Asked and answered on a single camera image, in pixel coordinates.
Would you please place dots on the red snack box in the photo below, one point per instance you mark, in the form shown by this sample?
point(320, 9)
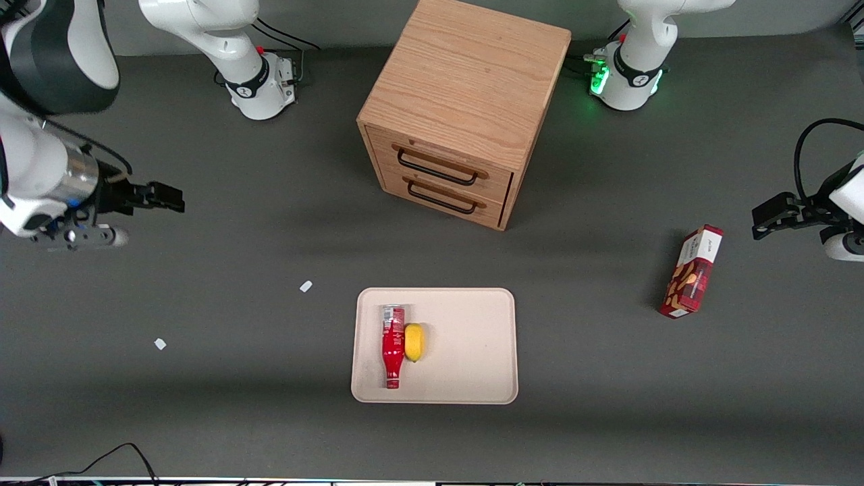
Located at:
point(692, 273)

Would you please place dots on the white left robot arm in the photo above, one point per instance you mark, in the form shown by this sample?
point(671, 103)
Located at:
point(638, 54)

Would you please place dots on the wooden drawer cabinet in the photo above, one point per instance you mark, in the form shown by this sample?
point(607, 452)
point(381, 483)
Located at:
point(466, 74)

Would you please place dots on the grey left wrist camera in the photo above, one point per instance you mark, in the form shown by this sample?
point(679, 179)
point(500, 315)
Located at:
point(844, 246)

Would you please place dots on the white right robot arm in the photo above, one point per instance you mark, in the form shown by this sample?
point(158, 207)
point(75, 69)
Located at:
point(34, 169)

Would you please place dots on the red coke bottle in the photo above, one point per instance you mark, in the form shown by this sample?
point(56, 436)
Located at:
point(393, 347)

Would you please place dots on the beige plastic tray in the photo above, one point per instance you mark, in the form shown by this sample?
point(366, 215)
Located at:
point(466, 364)

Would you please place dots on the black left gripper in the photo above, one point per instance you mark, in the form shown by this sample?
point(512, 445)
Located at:
point(810, 207)

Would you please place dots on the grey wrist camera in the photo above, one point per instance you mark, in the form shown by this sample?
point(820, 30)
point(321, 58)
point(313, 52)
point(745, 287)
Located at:
point(88, 236)
point(844, 246)

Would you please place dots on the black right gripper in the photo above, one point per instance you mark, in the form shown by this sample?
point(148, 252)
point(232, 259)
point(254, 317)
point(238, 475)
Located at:
point(115, 194)

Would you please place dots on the yellow lemon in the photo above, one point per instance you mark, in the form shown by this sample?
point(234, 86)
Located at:
point(415, 343)

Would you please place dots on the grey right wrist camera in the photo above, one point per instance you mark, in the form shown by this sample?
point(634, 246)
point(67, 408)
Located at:
point(88, 236)

